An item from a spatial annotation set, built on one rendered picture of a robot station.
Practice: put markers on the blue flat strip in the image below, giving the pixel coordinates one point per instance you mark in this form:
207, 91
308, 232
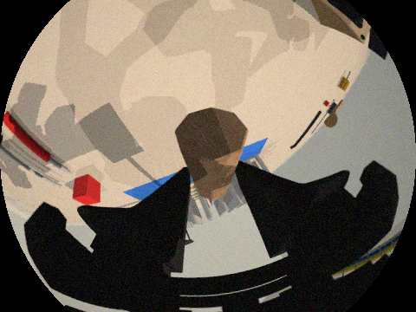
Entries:
143, 191

